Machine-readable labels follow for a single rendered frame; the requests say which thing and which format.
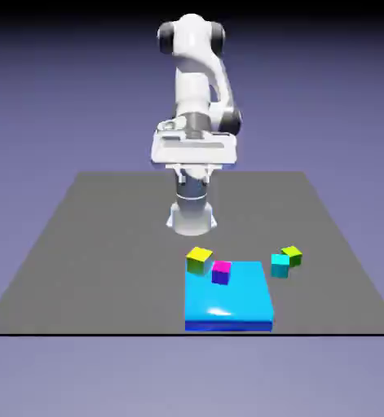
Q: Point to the small cyan cube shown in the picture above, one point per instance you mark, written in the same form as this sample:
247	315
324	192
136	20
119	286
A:
280	265

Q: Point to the large blue box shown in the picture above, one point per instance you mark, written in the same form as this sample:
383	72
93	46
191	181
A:
230	299

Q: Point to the small yellow cube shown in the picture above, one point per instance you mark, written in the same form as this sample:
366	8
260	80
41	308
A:
198	259

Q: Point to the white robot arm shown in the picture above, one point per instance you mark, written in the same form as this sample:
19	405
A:
191	91

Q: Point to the small green cube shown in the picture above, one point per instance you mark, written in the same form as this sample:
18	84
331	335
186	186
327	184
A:
294	254

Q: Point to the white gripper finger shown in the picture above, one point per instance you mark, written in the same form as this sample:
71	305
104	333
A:
181	175
206	176

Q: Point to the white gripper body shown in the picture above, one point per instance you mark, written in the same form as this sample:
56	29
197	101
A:
193	153

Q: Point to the small magenta cube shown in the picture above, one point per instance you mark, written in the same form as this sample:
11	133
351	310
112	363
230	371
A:
221	272

